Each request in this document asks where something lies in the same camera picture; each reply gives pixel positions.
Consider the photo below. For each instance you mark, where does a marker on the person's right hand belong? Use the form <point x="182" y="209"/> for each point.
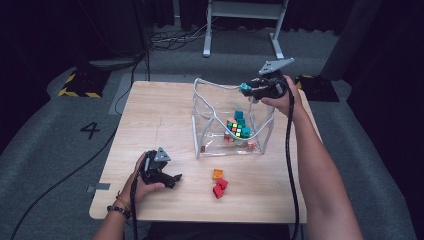
<point x="291" y="101"/>

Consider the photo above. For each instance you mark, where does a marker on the blue building block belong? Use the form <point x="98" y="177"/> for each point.
<point x="238" y="115"/>

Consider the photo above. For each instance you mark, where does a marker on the black stand pole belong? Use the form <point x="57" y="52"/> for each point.
<point x="142" y="33"/>

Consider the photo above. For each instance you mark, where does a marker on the red building block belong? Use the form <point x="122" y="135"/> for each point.
<point x="222" y="183"/>
<point x="217" y="191"/>

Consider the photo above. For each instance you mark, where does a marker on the cyan translucent building block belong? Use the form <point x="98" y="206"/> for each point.
<point x="241" y="122"/>

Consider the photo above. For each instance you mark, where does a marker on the grey stand base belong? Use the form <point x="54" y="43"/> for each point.
<point x="110" y="63"/>

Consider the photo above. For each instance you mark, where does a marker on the white metal stand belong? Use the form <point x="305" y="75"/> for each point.
<point x="207" y="33"/>

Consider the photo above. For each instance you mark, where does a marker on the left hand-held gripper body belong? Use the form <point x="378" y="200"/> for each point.
<point x="151" y="171"/>

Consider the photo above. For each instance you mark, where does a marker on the transparent plastic bag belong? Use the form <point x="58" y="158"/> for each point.
<point x="213" y="146"/>

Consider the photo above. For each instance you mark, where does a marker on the salmon building block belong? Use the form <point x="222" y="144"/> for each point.
<point x="251" y="145"/>
<point x="231" y="120"/>

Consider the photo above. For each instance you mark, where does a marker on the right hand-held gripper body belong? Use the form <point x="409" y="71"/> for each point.
<point x="275" y="88"/>

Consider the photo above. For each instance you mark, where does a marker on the black yellow striped floor pad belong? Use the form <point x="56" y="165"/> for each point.
<point x="83" y="85"/>
<point x="320" y="90"/>

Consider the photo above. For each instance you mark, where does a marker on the grey tape piece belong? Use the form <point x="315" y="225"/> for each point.
<point x="100" y="187"/>

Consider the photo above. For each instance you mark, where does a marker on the person's left hand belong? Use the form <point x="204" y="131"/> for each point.
<point x="138" y="190"/>

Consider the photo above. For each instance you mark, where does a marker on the grey pillar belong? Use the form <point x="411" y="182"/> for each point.
<point x="350" y="40"/>

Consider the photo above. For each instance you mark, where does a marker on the green building block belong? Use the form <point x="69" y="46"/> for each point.
<point x="246" y="132"/>

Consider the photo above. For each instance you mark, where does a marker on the colourful puzzle cube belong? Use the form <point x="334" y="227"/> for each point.
<point x="234" y="128"/>

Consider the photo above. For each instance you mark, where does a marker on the orange translucent building block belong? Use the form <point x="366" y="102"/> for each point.
<point x="217" y="173"/>

